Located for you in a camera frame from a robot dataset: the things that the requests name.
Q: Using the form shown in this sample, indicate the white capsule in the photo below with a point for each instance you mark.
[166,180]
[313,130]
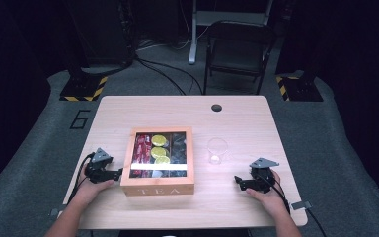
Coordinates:
[158,173]

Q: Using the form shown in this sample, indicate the clear glass cup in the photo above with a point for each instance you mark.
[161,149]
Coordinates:
[217,152]

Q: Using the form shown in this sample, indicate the white desk frame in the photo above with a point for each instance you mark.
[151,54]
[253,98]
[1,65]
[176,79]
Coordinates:
[192,39]

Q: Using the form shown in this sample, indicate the person's right hand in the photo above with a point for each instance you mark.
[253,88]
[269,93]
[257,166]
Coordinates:
[271,200]

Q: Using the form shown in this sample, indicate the person's left hand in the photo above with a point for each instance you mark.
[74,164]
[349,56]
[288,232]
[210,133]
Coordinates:
[85,192]

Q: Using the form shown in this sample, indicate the black yellow striped stand base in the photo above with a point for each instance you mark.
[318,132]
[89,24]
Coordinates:
[301,89]
[84,89]

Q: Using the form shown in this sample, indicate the black folding chair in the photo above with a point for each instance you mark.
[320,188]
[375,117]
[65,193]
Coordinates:
[240,49]

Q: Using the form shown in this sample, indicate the dark tea bag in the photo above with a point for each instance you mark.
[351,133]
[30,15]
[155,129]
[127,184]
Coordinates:
[178,157]
[178,141]

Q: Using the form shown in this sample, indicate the yellow foil capsule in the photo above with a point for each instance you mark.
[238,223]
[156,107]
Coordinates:
[158,140]
[162,160]
[158,152]

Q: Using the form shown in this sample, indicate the red sachet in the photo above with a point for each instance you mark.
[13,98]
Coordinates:
[136,154]
[146,149]

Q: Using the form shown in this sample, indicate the grey metal table clip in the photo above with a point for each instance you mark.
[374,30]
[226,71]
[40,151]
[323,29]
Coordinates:
[301,205]
[54,212]

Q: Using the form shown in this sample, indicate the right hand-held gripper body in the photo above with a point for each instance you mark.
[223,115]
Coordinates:
[262,177]

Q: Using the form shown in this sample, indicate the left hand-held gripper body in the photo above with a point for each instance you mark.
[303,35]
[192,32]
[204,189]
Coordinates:
[99,169]

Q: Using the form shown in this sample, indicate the wooden framed glass box lid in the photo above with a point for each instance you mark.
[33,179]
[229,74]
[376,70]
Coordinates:
[126,171]

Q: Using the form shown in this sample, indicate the wooden tea box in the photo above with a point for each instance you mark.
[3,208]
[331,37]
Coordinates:
[158,190]

